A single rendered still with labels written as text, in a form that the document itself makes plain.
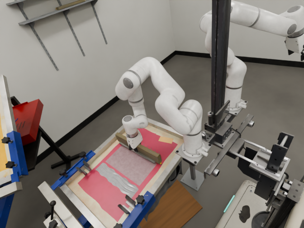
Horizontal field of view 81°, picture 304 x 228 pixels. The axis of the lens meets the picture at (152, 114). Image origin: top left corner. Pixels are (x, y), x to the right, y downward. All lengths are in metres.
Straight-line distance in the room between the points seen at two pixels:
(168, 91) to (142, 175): 0.64
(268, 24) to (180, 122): 0.63
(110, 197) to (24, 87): 2.09
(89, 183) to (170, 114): 0.80
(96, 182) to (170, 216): 1.00
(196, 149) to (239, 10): 0.67
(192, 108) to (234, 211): 1.20
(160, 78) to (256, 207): 1.42
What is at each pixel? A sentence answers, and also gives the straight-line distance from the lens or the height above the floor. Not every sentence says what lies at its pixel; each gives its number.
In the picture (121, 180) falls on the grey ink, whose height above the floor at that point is 0.96.
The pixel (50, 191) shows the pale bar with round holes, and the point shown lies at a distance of 1.32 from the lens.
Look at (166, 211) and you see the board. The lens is 2.08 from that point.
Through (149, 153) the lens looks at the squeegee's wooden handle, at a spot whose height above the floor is 1.05.
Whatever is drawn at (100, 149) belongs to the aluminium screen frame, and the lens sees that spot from 1.40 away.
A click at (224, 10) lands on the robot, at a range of 0.79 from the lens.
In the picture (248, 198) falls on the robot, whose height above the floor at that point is 0.28.
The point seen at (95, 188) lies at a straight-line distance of 1.27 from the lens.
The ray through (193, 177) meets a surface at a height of 0.06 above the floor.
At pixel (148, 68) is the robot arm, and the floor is 1.61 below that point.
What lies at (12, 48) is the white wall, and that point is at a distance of 2.81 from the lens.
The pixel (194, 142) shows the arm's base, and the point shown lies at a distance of 0.91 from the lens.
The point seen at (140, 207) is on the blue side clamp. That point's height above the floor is 1.00.
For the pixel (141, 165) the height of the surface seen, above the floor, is 0.95.
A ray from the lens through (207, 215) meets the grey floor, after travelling 2.06.
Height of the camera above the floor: 1.94
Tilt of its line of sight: 39 degrees down
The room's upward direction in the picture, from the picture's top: 15 degrees counter-clockwise
